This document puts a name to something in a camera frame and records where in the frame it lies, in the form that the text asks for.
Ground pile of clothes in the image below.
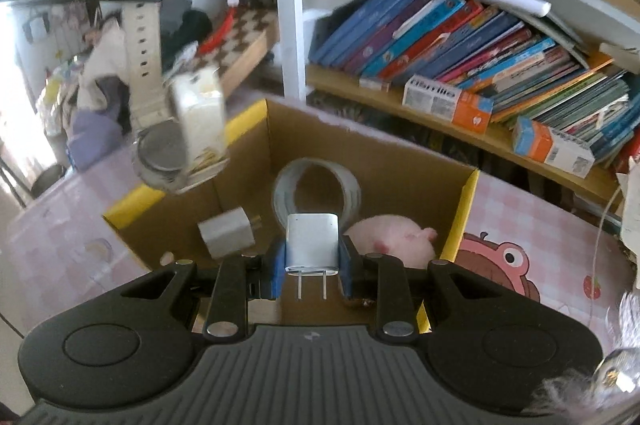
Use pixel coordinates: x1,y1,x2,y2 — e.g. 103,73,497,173
47,18,136,141

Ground grey tape roll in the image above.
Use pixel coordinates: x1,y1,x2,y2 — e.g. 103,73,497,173
272,158,362,231

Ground row of colourful books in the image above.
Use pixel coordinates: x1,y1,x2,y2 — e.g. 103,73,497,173
307,0,640,166

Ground yellow cardboard box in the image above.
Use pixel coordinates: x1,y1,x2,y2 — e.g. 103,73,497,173
102,98,481,336

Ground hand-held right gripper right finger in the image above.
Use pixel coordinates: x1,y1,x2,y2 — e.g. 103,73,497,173
337,239,543,341

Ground white charger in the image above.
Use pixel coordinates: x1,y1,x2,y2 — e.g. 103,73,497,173
286,213,342,302

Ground small white plug adapter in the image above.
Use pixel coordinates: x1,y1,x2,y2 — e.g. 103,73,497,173
197,206,262,262

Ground purple garment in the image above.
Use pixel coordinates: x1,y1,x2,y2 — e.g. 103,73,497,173
67,108,138,171

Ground cream wrist watch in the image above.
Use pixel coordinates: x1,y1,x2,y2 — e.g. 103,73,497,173
120,0,232,195

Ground long white cable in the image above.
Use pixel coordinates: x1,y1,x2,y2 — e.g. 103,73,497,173
587,185,626,331

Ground wooden chessboard box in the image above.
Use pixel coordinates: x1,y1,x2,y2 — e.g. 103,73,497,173
197,5,281,98

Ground orange and white box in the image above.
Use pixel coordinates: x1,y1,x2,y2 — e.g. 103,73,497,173
512,115,597,179
402,74,494,135

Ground pink plush pig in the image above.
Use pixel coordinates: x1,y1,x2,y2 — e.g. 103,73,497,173
344,214,438,268

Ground dark clothes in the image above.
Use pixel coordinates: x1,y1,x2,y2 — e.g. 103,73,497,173
160,0,213,66

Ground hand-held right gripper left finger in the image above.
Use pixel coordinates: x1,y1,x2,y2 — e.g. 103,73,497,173
112,242,289,341

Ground white bookshelf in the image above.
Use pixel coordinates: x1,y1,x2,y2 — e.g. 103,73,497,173
75,0,640,236

